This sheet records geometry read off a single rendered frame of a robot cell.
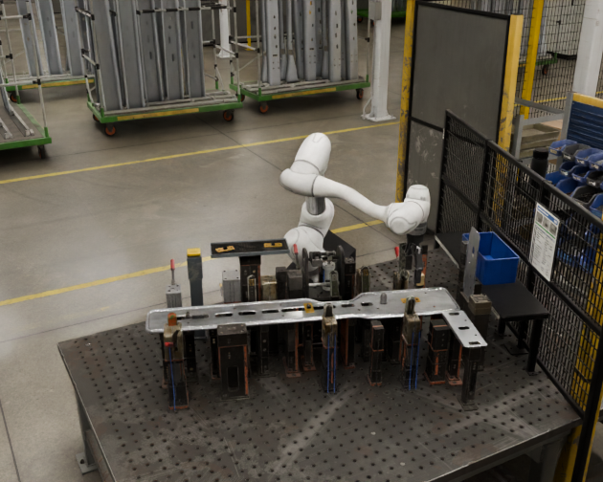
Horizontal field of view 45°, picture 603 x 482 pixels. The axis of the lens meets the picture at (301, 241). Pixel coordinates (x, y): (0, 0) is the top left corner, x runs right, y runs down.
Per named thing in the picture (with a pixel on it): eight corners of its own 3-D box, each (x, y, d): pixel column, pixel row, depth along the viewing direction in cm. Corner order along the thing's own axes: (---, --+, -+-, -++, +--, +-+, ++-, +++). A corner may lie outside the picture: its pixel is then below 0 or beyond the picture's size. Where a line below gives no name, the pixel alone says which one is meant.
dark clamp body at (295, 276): (286, 351, 343) (285, 279, 327) (282, 337, 355) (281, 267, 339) (308, 349, 344) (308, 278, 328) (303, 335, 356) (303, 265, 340)
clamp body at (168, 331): (167, 413, 300) (159, 339, 285) (167, 392, 313) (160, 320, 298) (191, 411, 301) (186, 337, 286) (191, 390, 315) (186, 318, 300)
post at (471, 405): (464, 411, 301) (471, 353, 289) (455, 395, 311) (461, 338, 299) (479, 409, 302) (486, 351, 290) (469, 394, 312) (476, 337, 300)
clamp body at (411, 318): (400, 392, 313) (405, 323, 299) (393, 377, 324) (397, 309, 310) (420, 390, 314) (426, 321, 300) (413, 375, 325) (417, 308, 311)
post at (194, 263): (191, 339, 351) (186, 258, 333) (191, 332, 358) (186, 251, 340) (207, 339, 353) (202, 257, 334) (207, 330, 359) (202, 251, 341)
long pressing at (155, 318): (145, 338, 300) (144, 334, 299) (146, 311, 320) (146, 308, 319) (462, 312, 319) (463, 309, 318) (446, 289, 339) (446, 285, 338)
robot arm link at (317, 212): (297, 236, 396) (311, 204, 405) (323, 245, 392) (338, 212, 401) (288, 157, 327) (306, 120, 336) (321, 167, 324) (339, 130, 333)
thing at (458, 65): (502, 286, 552) (537, 14, 470) (488, 290, 546) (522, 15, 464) (400, 226, 660) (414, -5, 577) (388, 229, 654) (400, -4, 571)
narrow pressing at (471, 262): (471, 303, 323) (479, 234, 309) (462, 291, 334) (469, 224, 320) (472, 303, 323) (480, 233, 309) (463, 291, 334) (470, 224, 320)
